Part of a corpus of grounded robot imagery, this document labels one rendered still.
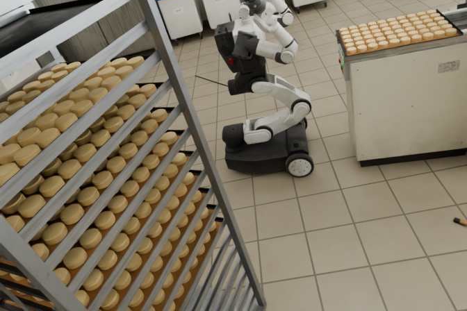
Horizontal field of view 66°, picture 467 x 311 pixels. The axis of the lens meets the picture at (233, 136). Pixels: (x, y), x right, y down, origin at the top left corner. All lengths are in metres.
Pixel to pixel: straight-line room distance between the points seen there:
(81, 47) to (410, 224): 4.96
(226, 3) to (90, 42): 2.07
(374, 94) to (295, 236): 0.99
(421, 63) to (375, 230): 1.00
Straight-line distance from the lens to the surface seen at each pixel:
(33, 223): 0.81
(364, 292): 2.13
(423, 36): 2.27
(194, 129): 1.17
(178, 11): 5.68
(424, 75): 2.38
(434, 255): 2.29
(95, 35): 5.80
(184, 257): 1.31
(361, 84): 2.30
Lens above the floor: 1.84
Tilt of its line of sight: 34 degrees down
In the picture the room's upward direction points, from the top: 17 degrees counter-clockwise
